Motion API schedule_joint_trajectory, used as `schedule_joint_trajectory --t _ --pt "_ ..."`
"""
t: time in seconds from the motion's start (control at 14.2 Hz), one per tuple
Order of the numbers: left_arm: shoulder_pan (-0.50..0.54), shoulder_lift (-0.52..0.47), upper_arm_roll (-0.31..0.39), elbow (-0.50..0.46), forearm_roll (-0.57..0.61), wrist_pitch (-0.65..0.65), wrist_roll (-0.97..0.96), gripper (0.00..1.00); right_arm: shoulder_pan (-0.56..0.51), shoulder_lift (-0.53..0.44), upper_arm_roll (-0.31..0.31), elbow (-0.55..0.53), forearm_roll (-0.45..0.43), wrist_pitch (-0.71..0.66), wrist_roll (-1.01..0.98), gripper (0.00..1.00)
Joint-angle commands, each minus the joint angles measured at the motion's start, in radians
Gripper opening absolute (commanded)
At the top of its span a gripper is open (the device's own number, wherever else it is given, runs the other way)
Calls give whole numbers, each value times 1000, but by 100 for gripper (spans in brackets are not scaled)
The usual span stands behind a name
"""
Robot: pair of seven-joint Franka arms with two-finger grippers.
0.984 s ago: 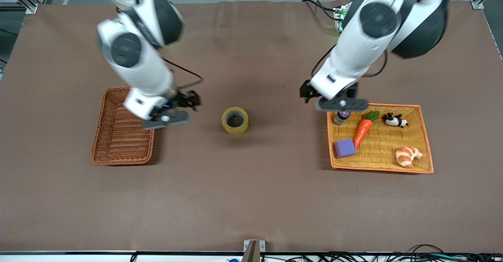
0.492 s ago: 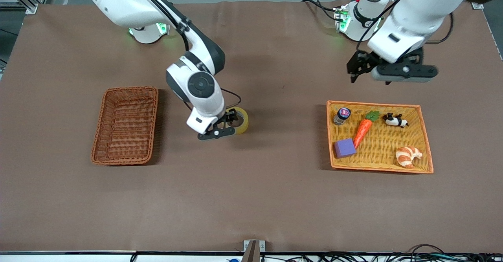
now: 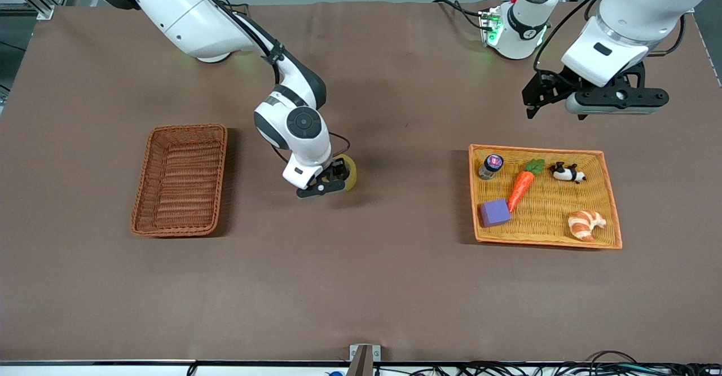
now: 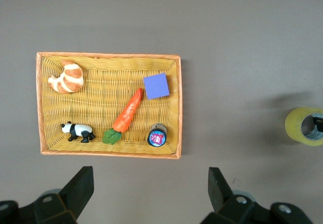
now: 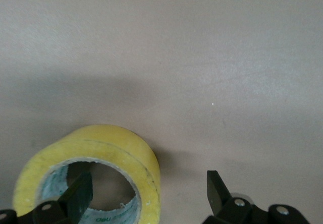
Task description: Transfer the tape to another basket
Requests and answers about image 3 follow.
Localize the clear yellowish tape roll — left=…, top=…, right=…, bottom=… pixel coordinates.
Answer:
left=330, top=153, right=358, bottom=192

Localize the brown wicker basket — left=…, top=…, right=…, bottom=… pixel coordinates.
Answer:
left=130, top=123, right=229, bottom=238

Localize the black base cable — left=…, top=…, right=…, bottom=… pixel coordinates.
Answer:
left=433, top=0, right=486, bottom=30

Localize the black white panda toy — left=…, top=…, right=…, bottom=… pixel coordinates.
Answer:
left=549, top=161, right=587, bottom=184

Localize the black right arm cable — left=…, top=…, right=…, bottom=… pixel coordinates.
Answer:
left=180, top=0, right=351, bottom=165

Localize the orange toy carrot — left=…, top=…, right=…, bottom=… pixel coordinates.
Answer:
left=507, top=158, right=547, bottom=214

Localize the brown table cloth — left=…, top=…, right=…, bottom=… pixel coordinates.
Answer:
left=0, top=1, right=722, bottom=363

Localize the metal bracket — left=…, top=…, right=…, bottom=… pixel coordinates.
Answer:
left=349, top=344, right=382, bottom=376

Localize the small dark-lidded jar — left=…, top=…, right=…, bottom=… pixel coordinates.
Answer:
left=478, top=154, right=504, bottom=180

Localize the purple cube block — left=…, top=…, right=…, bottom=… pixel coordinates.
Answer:
left=479, top=198, right=513, bottom=228

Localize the black cable tangle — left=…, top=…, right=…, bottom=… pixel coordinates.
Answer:
left=372, top=351, right=722, bottom=376

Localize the green-lit base connector plate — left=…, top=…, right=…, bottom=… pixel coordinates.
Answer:
left=479, top=5, right=504, bottom=48

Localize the orange wicker basket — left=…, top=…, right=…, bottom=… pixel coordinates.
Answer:
left=468, top=144, right=623, bottom=250

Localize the toy croissant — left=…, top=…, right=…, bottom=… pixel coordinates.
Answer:
left=567, top=210, right=607, bottom=242

